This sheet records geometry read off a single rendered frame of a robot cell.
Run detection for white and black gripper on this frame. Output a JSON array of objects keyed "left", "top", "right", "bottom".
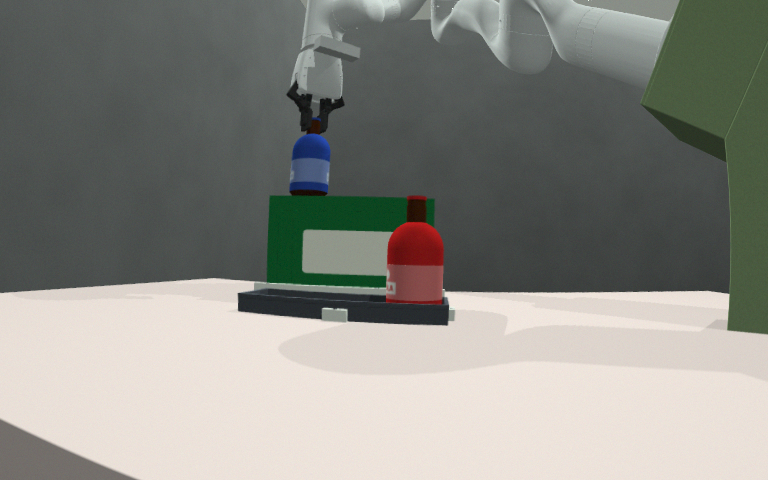
[{"left": 286, "top": 47, "right": 345, "bottom": 134}]

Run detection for blue-labeled bottle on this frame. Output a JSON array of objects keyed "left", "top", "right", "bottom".
[{"left": 289, "top": 117, "right": 330, "bottom": 196}]

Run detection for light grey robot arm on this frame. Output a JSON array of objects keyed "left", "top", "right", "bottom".
[{"left": 301, "top": 0, "right": 673, "bottom": 89}]

